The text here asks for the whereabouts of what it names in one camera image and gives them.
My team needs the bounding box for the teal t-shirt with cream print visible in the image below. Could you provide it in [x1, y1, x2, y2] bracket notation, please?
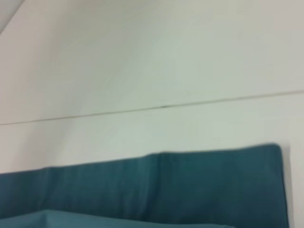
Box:
[0, 142, 290, 228]

